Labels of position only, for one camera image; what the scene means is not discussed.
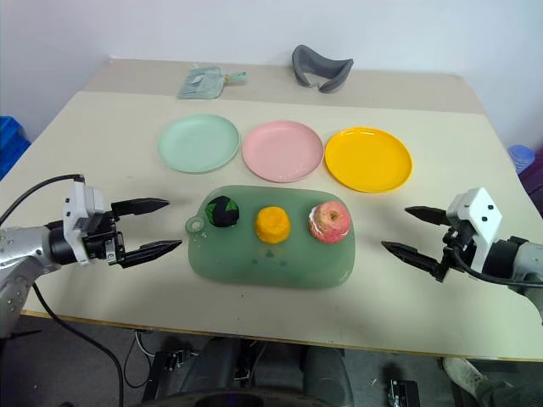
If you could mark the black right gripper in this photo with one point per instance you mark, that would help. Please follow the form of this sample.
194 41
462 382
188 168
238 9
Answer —
455 250

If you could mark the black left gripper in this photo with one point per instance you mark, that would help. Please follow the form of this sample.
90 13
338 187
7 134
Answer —
99 241

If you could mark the dark rounded robot base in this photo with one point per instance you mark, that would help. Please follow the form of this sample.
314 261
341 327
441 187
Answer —
259 373

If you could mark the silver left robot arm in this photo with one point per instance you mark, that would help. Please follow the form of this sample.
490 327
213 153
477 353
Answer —
21 250

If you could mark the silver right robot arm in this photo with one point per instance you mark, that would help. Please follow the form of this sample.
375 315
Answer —
518 267

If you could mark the dark green black ball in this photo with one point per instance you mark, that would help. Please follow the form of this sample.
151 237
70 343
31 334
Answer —
222 211

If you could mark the yellow plate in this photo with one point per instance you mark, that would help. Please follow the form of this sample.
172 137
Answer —
368 159

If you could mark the mint green plate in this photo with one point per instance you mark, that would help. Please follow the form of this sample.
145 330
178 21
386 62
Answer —
198 143

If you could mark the orange yellow fruit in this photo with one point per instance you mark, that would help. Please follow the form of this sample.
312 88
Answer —
272 224

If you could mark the pink plate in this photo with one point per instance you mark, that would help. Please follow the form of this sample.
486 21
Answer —
282 150

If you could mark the red pink apple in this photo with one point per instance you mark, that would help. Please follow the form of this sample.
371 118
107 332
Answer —
330 222

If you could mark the green translucent cutting board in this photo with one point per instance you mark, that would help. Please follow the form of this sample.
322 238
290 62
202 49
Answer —
271 237

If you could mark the blue water bottle cap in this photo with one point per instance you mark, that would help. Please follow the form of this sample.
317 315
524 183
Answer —
521 157

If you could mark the purple cloth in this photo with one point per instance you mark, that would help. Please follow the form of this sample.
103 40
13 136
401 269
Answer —
533 178

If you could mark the white shoe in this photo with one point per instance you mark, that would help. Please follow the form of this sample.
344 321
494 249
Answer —
466 375

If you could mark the green packaged utensil set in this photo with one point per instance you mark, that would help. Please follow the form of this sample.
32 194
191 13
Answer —
203 82

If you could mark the blue plastic bin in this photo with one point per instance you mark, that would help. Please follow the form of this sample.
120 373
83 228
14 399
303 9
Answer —
10 144

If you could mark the grey foam face pad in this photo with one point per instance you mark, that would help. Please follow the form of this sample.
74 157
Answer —
320 70

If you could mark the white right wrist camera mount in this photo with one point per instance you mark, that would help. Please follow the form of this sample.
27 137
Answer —
479 224

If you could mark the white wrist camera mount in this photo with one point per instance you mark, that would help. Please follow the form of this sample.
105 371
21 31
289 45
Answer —
479 224
80 212

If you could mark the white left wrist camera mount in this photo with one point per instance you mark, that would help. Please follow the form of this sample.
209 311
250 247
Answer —
80 212

